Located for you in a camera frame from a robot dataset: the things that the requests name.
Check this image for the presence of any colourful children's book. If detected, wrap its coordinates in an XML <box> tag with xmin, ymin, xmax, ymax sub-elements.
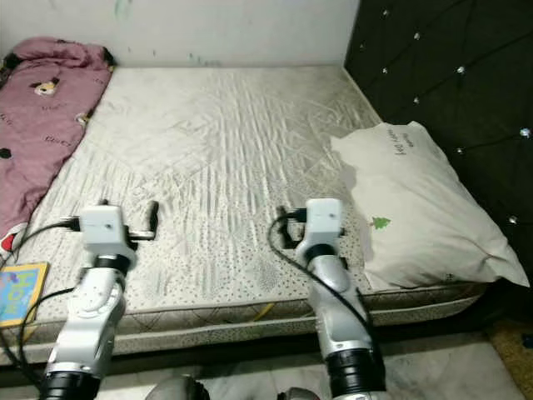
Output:
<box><xmin>0</xmin><ymin>262</ymin><xmax>51</xmax><ymax>328</ymax></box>

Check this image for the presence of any purple cartoon print blanket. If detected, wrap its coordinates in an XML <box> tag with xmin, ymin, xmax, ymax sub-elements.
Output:
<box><xmin>0</xmin><ymin>36</ymin><xmax>116</xmax><ymax>259</ymax></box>

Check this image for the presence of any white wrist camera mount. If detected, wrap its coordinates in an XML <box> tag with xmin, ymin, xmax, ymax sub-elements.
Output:
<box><xmin>79</xmin><ymin>205</ymin><xmax>137</xmax><ymax>259</ymax></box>
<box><xmin>296</xmin><ymin>198</ymin><xmax>345</xmax><ymax>255</ymax></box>

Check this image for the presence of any grey robot leg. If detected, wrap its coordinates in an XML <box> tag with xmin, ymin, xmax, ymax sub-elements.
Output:
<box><xmin>146</xmin><ymin>375</ymin><xmax>201</xmax><ymax>400</ymax></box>
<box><xmin>271</xmin><ymin>385</ymin><xmax>334</xmax><ymax>400</ymax></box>

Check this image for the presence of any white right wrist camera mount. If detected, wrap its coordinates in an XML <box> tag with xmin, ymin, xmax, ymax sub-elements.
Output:
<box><xmin>296</xmin><ymin>198</ymin><xmax>345</xmax><ymax>255</ymax></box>

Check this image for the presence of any white pillow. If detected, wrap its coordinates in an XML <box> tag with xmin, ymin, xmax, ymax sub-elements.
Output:
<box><xmin>330</xmin><ymin>121</ymin><xmax>509</xmax><ymax>293</ymax></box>

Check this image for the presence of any white quilted mattress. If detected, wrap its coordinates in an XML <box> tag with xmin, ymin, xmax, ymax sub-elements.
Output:
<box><xmin>0</xmin><ymin>65</ymin><xmax>488</xmax><ymax>368</ymax></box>

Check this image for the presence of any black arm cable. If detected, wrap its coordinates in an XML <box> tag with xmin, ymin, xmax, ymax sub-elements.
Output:
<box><xmin>0</xmin><ymin>218</ymin><xmax>84</xmax><ymax>276</ymax></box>
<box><xmin>268</xmin><ymin>209</ymin><xmax>380</xmax><ymax>351</ymax></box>
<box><xmin>19</xmin><ymin>288</ymin><xmax>82</xmax><ymax>384</ymax></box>

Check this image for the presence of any grey left robot leg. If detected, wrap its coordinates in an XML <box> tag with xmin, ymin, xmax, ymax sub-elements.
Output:
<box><xmin>146</xmin><ymin>375</ymin><xmax>201</xmax><ymax>400</ymax></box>

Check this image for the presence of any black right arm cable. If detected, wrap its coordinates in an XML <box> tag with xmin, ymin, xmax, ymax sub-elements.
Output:
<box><xmin>268</xmin><ymin>209</ymin><xmax>380</xmax><ymax>351</ymax></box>

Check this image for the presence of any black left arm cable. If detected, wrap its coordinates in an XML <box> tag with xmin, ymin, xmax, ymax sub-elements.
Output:
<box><xmin>19</xmin><ymin>288</ymin><xmax>82</xmax><ymax>384</ymax></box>
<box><xmin>0</xmin><ymin>218</ymin><xmax>84</xmax><ymax>276</ymax></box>

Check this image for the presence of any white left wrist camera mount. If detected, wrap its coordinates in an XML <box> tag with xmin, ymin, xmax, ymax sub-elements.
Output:
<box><xmin>79</xmin><ymin>205</ymin><xmax>137</xmax><ymax>259</ymax></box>

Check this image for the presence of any black tufted headboard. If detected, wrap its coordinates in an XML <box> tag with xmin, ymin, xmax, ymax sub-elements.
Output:
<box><xmin>343</xmin><ymin>0</ymin><xmax>533</xmax><ymax>276</ymax></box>

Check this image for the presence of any grey right robot leg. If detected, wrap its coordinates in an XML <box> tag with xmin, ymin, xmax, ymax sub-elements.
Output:
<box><xmin>271</xmin><ymin>385</ymin><xmax>334</xmax><ymax>400</ymax></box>

